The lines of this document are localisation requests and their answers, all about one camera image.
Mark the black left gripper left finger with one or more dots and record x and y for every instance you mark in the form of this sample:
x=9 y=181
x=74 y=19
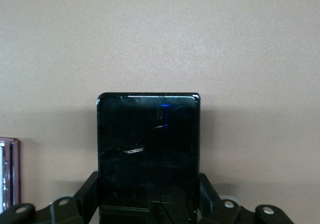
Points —
x=85 y=204

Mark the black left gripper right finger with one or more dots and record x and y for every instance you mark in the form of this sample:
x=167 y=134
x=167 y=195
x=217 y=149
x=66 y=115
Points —
x=212 y=209

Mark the lavender flip phone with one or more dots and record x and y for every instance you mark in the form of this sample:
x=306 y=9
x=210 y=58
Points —
x=13 y=171

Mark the long black phone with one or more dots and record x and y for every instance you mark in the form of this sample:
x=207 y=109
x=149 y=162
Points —
x=150 y=146

